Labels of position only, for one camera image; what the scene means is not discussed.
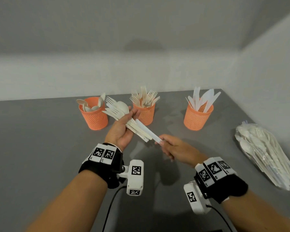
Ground bunch of white spoons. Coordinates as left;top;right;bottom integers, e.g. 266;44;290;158
76;92;106;112

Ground bunch of white forks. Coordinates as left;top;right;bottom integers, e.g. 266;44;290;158
130;86;160;108

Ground orange mesh cup with forks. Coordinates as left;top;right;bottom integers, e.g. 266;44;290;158
133;102;156;126

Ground bunch of white knives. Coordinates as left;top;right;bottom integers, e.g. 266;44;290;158
186;87;221;113

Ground black right wristband with markers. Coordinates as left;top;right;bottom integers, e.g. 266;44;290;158
194;157;249;204

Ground clear bag of white cutlery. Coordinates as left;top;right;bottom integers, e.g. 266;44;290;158
234;121;290;191

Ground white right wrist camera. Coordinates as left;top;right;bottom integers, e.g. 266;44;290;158
183;181;212;214

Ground white plastic knife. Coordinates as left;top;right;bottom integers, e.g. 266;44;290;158
135;119;164;144

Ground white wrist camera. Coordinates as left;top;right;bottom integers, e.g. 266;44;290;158
183;181;212;214
116;159;144;196

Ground black left wristband with markers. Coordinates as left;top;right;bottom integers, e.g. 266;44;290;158
78;143;124;189

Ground orange mesh cup with spoons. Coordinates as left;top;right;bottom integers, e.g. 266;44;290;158
79;97;109;131

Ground black camera cable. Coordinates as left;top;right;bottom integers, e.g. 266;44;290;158
206;204;234;232
102;185;127;232

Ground person's left hand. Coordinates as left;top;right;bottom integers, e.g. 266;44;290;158
104;107;141;152

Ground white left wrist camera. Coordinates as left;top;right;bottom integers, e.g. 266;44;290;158
116;159;144;196

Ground person's left forearm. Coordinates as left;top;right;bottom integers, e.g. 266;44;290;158
25;169;108;232

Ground person's right forearm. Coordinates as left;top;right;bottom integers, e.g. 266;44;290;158
221;189;290;232

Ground black wristband with markers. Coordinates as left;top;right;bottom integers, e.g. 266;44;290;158
78;143;124;189
194;157;249;204

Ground orange mesh cup with knives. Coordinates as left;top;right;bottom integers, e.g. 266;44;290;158
183;103;214;131

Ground black right camera cable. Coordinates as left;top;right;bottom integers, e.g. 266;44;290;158
206;204;234;232

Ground bundle of white plastic cutlery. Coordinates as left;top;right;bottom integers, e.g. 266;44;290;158
102;96;153;143

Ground black left camera cable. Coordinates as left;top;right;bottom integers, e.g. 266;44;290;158
102;185;127;232

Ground person's right hand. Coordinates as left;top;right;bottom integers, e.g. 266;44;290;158
155;134;209;168

